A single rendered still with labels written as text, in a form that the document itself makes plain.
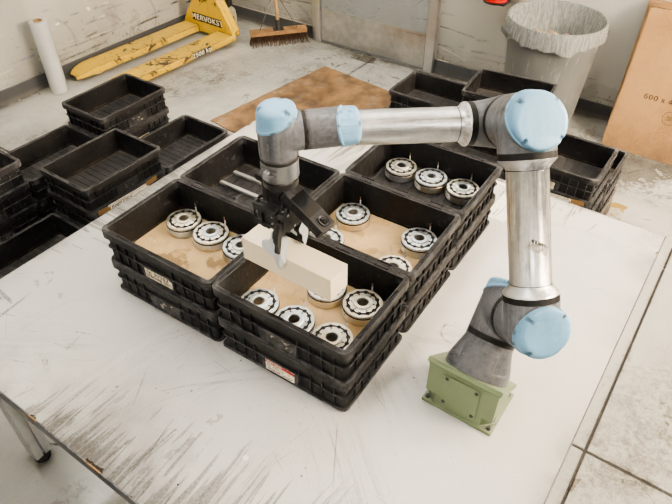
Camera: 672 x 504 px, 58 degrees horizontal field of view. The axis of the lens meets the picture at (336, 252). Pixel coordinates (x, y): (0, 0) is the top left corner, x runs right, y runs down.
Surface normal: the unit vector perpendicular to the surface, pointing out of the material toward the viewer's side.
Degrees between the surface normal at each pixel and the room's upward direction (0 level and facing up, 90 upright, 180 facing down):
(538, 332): 67
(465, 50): 90
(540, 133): 52
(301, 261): 0
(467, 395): 90
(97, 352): 0
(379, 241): 0
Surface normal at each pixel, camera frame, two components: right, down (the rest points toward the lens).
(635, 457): 0.00, -0.75
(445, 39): -0.57, 0.54
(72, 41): 0.82, 0.38
